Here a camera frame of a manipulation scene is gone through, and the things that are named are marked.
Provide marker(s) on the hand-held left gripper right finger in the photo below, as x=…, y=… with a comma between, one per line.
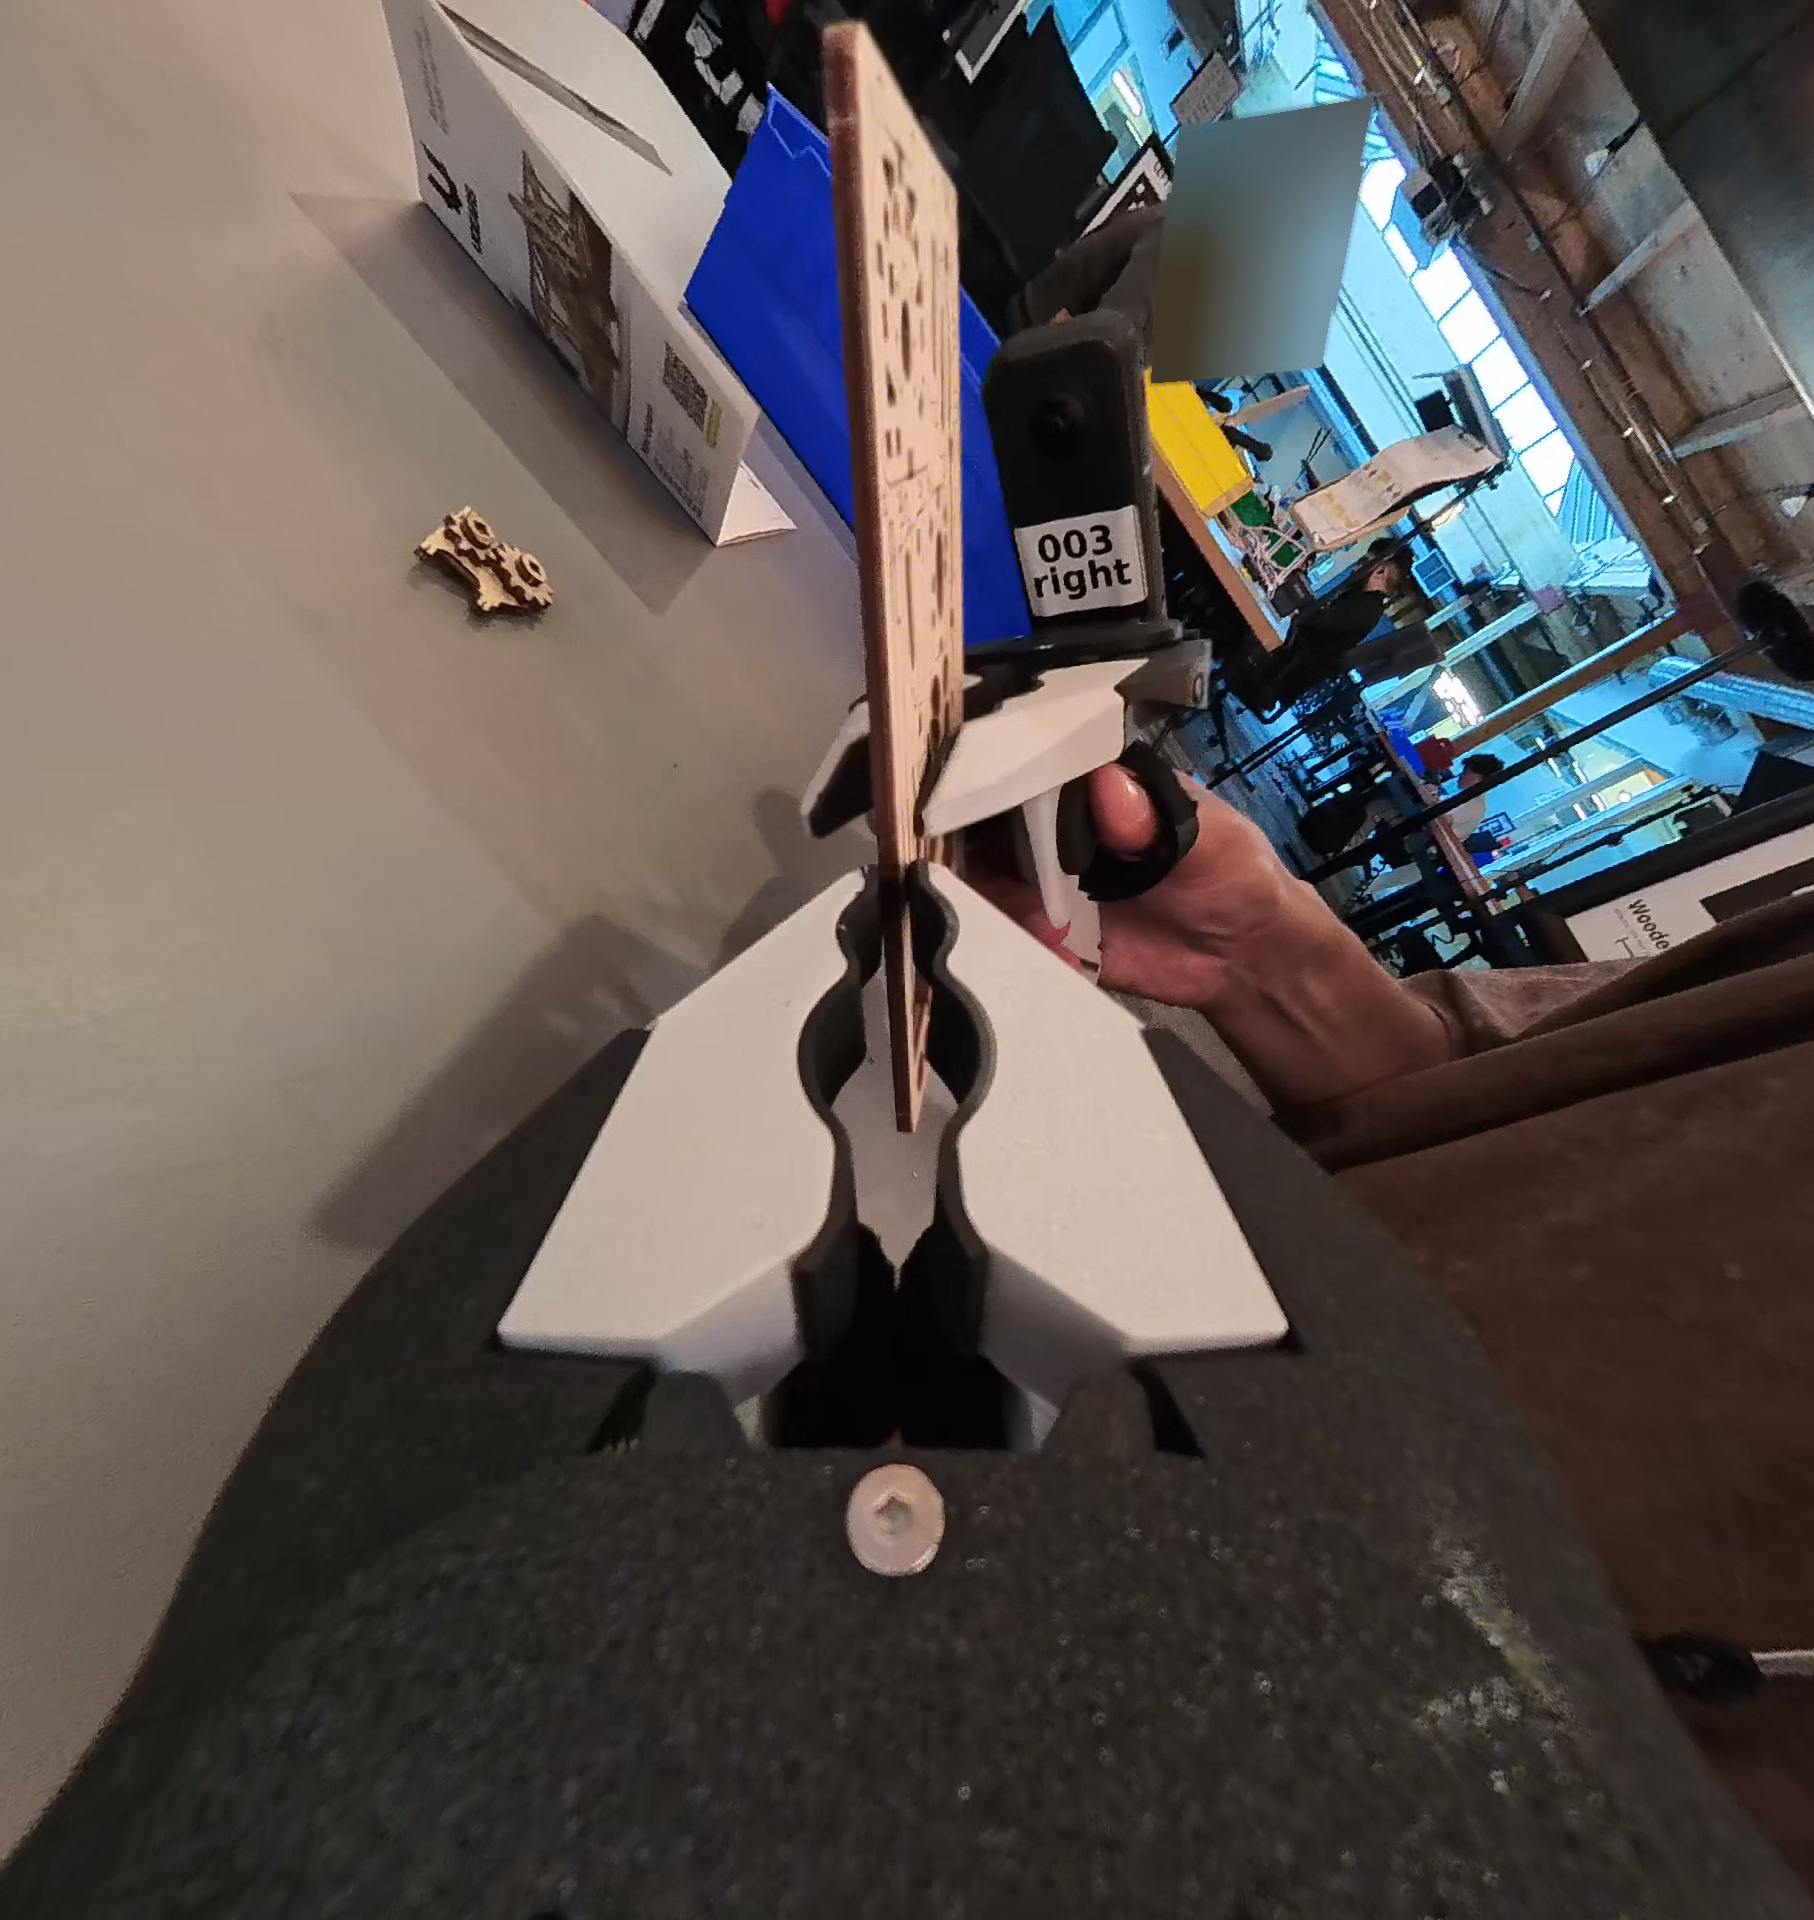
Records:
x=1116, y=1198

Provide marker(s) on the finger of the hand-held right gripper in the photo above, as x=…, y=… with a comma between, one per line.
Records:
x=847, y=774
x=1027, y=749

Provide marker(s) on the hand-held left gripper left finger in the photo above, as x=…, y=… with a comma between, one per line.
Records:
x=667, y=1198

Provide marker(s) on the laser-cut wooden parts sheet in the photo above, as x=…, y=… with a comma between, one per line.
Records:
x=908, y=450

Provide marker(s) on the wooden gear model assembly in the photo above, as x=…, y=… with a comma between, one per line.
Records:
x=489, y=562

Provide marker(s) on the person's right forearm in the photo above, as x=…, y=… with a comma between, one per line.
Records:
x=1599, y=1036

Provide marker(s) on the white model kit box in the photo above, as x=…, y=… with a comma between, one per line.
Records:
x=550, y=193

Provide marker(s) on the person's right hand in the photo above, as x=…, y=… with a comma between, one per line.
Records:
x=1253, y=962

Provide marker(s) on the yellow plastic bin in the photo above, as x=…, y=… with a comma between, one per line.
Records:
x=1201, y=443

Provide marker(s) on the blue plastic bin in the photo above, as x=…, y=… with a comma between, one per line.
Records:
x=788, y=302

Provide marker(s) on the white instruction sheet stand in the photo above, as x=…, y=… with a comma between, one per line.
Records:
x=1387, y=493

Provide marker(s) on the person's brown shirt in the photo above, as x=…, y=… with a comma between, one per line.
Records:
x=1674, y=1349

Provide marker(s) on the framed marker sign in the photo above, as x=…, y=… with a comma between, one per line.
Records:
x=1644, y=921

